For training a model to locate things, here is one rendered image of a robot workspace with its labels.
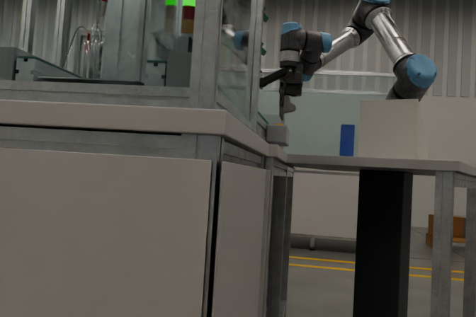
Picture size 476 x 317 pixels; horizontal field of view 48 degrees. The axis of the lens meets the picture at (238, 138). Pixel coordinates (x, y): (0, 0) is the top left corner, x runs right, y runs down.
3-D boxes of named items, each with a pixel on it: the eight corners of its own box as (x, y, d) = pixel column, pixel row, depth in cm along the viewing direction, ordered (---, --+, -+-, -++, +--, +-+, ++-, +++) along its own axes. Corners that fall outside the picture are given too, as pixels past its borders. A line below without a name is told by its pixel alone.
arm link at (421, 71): (427, 103, 203) (371, 13, 235) (446, 75, 192) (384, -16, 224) (399, 105, 199) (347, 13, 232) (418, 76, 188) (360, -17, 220)
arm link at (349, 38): (352, 30, 243) (285, 71, 215) (361, 10, 235) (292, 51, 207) (372, 44, 239) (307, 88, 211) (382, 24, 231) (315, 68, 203)
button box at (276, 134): (288, 146, 201) (290, 130, 201) (286, 143, 180) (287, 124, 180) (270, 145, 202) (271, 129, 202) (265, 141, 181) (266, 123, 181)
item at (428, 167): (485, 178, 222) (485, 171, 223) (458, 171, 144) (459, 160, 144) (325, 170, 257) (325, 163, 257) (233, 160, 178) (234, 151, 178)
